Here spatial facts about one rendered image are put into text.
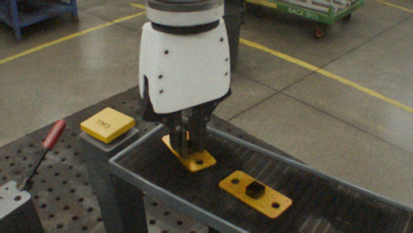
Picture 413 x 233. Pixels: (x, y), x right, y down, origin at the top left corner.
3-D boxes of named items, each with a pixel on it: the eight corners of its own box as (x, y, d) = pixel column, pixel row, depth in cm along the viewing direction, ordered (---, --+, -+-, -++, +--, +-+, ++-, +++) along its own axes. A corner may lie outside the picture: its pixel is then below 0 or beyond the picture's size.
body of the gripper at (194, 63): (207, -5, 49) (207, 77, 55) (128, 10, 44) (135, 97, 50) (243, 12, 43) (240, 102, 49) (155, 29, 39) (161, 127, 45)
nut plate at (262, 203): (216, 186, 48) (217, 178, 47) (237, 171, 50) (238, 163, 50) (273, 220, 43) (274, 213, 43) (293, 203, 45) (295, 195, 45)
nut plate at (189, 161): (161, 138, 56) (160, 131, 55) (185, 130, 58) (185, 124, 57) (190, 174, 50) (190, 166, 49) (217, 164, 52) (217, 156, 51)
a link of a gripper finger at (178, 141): (174, 99, 51) (176, 144, 54) (150, 106, 49) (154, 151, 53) (186, 111, 48) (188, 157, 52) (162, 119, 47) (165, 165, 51)
